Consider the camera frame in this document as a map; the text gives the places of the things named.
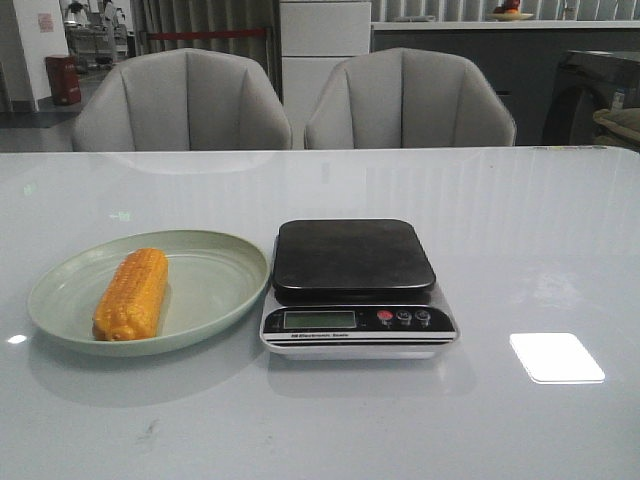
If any orange corn cob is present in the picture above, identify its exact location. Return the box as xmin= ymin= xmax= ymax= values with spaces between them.
xmin=92 ymin=248 xmax=168 ymax=342

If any black silver kitchen scale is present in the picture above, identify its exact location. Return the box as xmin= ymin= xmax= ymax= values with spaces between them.
xmin=259 ymin=219 xmax=460 ymax=360

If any light green plate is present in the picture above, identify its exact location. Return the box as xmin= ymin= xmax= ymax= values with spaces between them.
xmin=27 ymin=230 xmax=270 ymax=357

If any right grey upholstered chair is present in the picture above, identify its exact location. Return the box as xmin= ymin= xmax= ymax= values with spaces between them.
xmin=304 ymin=48 xmax=516 ymax=150

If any grey upholstered chair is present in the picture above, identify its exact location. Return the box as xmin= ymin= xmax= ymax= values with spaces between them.
xmin=71 ymin=48 xmax=292 ymax=152
xmin=304 ymin=48 xmax=516 ymax=150

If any left grey upholstered chair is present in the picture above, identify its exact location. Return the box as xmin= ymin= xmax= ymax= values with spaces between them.
xmin=71 ymin=48 xmax=292 ymax=152

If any white cabinet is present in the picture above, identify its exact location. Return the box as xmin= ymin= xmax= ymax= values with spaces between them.
xmin=279 ymin=1 xmax=371 ymax=149

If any red barrier belt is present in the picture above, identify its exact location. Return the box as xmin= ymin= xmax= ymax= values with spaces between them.
xmin=146 ymin=28 xmax=269 ymax=41

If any dark grey counter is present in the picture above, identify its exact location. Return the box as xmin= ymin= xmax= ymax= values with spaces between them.
xmin=371 ymin=20 xmax=639 ymax=145

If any fruit bowl on counter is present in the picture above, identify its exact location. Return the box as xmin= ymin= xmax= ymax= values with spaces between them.
xmin=486 ymin=0 xmax=533 ymax=21

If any dark washing machine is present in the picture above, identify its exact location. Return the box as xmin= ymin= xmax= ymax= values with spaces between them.
xmin=541 ymin=50 xmax=639 ymax=145

